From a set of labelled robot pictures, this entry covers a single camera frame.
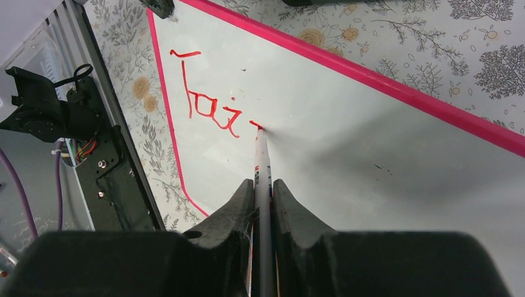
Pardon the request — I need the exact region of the white red marker pen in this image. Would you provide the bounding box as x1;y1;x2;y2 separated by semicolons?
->
251;121;278;296

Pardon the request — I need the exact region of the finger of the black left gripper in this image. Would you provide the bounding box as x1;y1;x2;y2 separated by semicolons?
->
140;0;175;19

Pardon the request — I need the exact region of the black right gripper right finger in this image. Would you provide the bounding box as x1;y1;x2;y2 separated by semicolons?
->
273;179;510;296

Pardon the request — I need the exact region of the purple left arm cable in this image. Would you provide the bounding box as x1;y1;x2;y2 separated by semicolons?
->
0;139;66;241

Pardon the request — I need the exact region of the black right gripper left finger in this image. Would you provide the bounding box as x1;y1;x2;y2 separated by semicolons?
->
1;179;254;296

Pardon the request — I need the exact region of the pink framed whiteboard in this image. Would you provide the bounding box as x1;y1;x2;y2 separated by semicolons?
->
149;1;524;296

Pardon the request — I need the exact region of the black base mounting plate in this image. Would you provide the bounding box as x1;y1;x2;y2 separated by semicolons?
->
1;64;163;231

